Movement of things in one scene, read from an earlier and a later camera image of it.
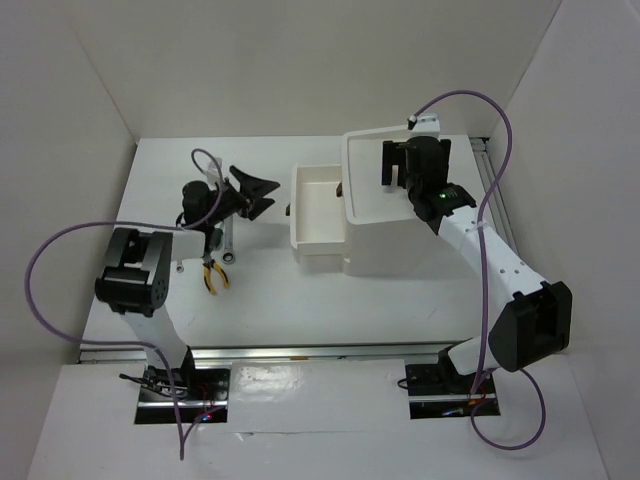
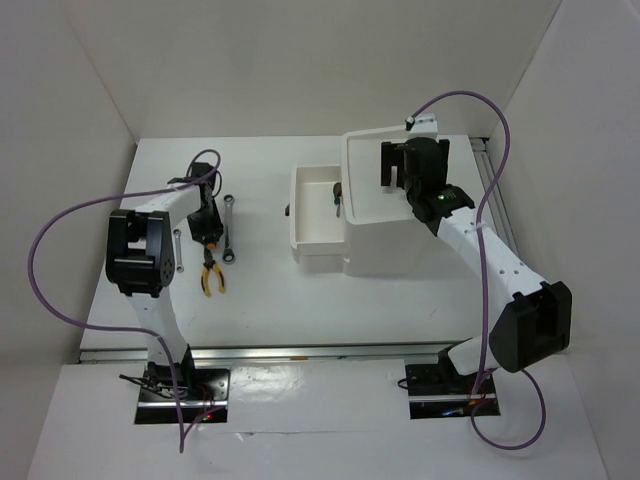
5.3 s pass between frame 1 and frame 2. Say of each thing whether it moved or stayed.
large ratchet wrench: stayed
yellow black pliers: moved
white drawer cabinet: stayed
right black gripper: stayed
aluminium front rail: stayed
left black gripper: moved
